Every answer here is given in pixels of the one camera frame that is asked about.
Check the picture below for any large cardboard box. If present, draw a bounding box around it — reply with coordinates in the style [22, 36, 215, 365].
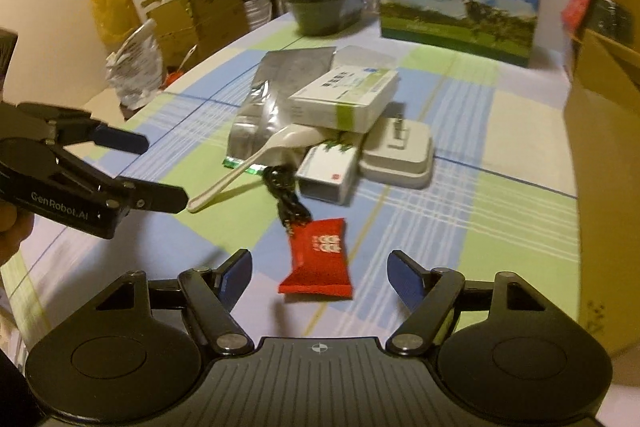
[562, 27, 640, 358]

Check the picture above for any white charger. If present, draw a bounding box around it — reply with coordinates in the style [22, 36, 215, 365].
[360, 112, 435, 188]

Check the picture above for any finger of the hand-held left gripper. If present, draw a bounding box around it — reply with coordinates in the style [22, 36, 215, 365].
[17, 103, 149, 155]
[97, 177, 189, 215]

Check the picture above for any small white box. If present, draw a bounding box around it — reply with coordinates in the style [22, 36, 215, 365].
[295, 142, 361, 205]

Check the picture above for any white plastic spoon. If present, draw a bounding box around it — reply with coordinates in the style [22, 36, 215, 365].
[187, 123, 326, 212]

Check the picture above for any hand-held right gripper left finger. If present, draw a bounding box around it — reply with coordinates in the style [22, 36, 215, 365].
[95, 249, 255, 355]

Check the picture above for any white green medicine box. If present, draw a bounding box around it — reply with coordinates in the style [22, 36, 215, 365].
[287, 64, 401, 132]

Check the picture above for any brown cardboard box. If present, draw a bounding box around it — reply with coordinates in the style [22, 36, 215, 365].
[187, 0, 249, 52]

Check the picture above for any white plastic bag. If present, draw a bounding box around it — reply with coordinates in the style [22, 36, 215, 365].
[105, 19, 166, 110]

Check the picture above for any black cable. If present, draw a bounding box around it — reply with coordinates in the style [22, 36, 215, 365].
[262, 164, 313, 238]

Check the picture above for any orange and black package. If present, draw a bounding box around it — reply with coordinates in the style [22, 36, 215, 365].
[587, 0, 637, 42]

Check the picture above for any red packet pack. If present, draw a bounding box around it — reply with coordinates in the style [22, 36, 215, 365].
[560, 0, 595, 32]

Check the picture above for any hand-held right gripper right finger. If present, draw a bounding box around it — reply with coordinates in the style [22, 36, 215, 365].
[386, 249, 546, 355]

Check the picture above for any silver foil bag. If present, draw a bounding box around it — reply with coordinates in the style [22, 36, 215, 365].
[222, 47, 336, 170]

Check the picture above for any red snack packet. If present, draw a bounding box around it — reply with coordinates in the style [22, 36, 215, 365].
[278, 217, 355, 300]

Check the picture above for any person's left hand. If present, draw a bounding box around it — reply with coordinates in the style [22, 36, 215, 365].
[0, 202, 34, 268]

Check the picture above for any checked tablecloth desktop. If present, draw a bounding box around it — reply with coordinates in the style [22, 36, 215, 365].
[0, 12, 583, 358]

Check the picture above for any cardboard box with white handle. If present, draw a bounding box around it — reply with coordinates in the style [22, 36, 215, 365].
[132, 0, 193, 68]

